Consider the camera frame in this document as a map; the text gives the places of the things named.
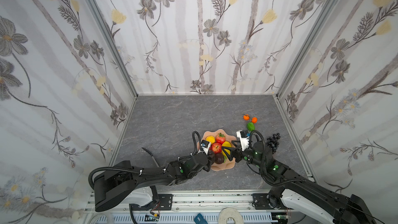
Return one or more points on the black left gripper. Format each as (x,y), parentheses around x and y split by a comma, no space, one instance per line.
(208,156)

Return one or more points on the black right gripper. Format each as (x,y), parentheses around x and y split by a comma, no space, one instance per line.
(238,153)

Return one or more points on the yellow fake lemon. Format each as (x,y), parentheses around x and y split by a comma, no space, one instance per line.
(211,139)
(226,148)

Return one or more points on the pink scalloped fruit bowl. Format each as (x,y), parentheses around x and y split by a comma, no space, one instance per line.
(226,165)

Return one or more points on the red yellow fake peach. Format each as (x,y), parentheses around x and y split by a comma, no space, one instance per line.
(216,148)

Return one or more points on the green fake lime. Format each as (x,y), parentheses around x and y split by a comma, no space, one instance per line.
(250,126)

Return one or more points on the dark brown round fruit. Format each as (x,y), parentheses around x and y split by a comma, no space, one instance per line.
(219,158)

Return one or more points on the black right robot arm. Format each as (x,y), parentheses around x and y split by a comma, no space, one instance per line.
(291,190)

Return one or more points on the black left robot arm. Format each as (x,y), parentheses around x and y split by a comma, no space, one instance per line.
(111,185)

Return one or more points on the dark fake grape bunch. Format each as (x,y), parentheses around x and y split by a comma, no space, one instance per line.
(273,142)

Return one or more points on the small orange tangerine with stem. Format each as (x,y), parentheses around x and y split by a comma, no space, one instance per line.
(246,117)

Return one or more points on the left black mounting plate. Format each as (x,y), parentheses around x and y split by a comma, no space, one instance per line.
(162,202)

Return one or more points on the black mounting plate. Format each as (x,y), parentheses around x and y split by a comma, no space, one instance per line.
(265,201)
(162,202)

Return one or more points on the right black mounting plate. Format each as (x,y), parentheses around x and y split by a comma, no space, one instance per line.
(265,201)

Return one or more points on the white tape roll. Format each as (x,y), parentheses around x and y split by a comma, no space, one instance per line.
(232,214)

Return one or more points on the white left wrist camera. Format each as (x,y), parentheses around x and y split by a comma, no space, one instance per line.
(204,146)

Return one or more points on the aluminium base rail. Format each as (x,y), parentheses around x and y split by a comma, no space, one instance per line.
(187,204)

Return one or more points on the blue tool handle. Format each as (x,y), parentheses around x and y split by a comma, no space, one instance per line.
(199,219)

